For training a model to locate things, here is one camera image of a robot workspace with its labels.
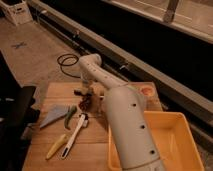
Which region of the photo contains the white handled brush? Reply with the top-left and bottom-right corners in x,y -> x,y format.
61,113 -> 88,159

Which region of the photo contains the grey triangular cloth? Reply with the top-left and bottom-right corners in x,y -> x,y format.
40,105 -> 69,128

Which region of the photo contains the yellow plastic tray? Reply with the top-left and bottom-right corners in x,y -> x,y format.
108,111 -> 204,171

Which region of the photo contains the orange small bowl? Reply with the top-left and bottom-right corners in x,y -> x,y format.
141,86 -> 155,99

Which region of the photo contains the dark brown pinecone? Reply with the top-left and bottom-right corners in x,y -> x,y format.
79,97 -> 92,111

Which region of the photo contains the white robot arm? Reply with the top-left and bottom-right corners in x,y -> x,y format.
79,54 -> 166,171

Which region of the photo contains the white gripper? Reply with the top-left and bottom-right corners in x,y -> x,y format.
74,80 -> 101,97

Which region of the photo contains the white storage crate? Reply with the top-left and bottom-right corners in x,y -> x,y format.
0,0 -> 33,26

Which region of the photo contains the silver metal fork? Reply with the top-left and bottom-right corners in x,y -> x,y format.
97,96 -> 104,116

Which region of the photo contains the green chili pepper toy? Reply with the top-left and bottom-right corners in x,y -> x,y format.
64,105 -> 77,130

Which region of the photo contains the eraser with black base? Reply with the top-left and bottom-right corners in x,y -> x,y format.
81,87 -> 94,95

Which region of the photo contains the black coiled cable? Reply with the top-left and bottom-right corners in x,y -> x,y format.
56,53 -> 83,80

